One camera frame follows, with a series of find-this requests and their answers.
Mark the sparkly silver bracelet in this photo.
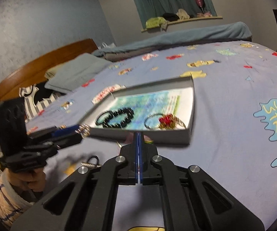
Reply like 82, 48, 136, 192
75, 124, 92, 138

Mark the black hair tie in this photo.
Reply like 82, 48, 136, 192
85, 155, 101, 167

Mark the red bead gold chain jewelry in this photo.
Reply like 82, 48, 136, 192
158, 114, 187, 130

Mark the large black bead bracelet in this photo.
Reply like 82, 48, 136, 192
95, 107, 135, 128

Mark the pearl hair clip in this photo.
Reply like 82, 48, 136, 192
81, 162, 101, 169

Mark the silver wire bangle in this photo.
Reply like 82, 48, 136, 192
144, 113, 164, 130

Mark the person's left hand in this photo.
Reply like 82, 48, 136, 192
6, 168, 46, 193

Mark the striped black white pillow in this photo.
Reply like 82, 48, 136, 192
19, 81, 63, 121

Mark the olive pillow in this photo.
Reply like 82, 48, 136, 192
44, 64, 64, 80

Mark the grey-blue pillow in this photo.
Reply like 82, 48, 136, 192
45, 53, 112, 94

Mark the wooden headboard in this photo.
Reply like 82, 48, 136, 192
0, 39, 97, 102

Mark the blue cartoon bedsheet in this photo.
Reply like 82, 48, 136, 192
27, 41, 277, 228

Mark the grey shallow cardboard box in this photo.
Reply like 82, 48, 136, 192
79, 76, 195, 145

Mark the printed blue green paper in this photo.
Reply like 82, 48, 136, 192
90, 88, 193, 131

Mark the green cloth on sill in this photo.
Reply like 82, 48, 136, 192
145, 17, 168, 30

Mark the black cloth on sill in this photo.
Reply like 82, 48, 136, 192
162, 13, 180, 22

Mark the wooden window sill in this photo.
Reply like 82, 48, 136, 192
141, 16, 223, 33

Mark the teal folded blanket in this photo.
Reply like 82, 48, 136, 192
92, 22, 252, 62

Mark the beige cloth on sill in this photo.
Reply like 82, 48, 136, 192
176, 8, 191, 20

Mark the pink balloon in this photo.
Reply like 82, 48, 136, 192
195, 0, 205, 14

